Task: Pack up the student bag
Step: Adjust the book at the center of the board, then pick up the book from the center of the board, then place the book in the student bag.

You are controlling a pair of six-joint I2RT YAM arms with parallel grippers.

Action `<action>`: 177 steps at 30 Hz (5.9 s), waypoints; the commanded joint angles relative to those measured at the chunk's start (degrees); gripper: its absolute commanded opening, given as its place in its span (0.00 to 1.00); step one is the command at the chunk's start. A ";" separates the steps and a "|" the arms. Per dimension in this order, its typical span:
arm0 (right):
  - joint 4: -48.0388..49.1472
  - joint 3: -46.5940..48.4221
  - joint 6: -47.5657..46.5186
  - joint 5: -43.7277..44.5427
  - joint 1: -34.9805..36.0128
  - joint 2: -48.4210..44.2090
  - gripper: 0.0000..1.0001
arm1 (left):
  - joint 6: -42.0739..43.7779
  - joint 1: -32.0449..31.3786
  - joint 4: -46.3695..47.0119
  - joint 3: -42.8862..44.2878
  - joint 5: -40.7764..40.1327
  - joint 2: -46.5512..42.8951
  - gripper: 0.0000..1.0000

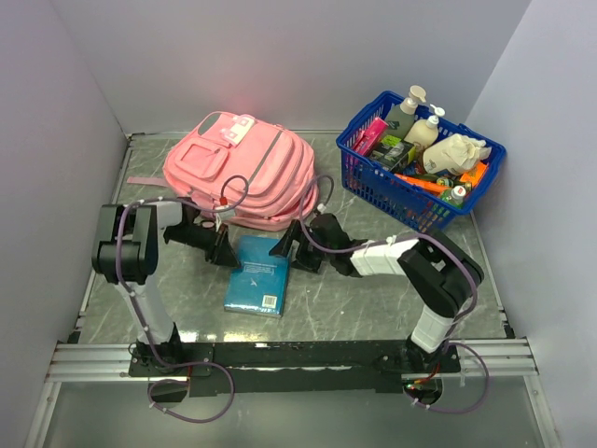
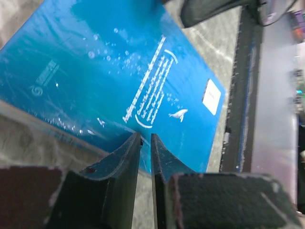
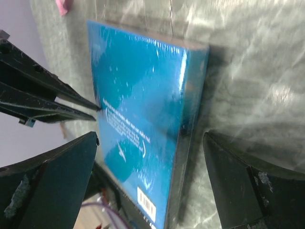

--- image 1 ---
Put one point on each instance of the green bottle red cap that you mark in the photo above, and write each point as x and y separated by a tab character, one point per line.
454	196

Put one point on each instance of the orange snack pack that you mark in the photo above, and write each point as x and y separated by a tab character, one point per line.
474	176

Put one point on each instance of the beige cloth bag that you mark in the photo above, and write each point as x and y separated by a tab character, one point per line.
455	155

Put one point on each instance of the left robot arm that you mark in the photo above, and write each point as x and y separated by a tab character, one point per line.
126	253

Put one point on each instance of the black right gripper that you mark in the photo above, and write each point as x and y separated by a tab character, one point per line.
284	247

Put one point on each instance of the blue plastic basket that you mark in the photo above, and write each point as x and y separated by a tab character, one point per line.
420	210

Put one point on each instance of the cream pump bottle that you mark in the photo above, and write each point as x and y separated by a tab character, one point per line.
424	132

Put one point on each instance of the pink box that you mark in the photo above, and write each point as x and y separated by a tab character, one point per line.
368	138

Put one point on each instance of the pink school backpack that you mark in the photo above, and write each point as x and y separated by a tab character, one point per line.
238	158

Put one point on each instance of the grey pump bottle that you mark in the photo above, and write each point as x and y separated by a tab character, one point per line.
400	118

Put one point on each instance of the black green box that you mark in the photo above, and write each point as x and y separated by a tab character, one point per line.
393	154

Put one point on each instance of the teal hardcover book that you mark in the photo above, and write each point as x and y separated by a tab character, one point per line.
258	287

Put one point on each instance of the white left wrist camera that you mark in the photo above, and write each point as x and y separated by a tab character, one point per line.
222	214

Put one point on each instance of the orange packet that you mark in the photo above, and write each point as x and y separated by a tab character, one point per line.
427	186

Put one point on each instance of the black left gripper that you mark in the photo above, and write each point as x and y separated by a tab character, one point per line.
221	252

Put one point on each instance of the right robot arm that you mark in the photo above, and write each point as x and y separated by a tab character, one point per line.
443	275

